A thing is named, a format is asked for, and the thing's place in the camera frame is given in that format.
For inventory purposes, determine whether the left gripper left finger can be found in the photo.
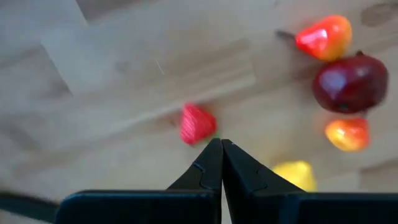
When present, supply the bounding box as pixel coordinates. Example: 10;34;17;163
57;138;223;224

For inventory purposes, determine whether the yellow plastic lemon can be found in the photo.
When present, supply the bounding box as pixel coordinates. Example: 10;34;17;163
272;160;318;192

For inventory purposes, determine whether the small orange red fruit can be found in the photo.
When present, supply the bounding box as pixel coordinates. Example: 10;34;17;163
275;14;353;62

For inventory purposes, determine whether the dark red apple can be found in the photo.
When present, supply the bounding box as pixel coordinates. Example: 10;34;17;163
312;49;389;114

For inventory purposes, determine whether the red plastic strawberry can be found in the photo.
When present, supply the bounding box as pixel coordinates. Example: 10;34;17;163
179;102;221;146

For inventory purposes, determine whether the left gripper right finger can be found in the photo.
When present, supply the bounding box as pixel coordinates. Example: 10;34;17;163
222;139;398;224

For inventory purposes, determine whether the orange pear with stem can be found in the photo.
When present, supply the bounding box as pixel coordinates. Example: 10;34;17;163
324;117;371;153

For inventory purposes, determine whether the black handled kitchen knife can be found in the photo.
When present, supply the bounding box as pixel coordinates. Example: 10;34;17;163
0;190;62;224

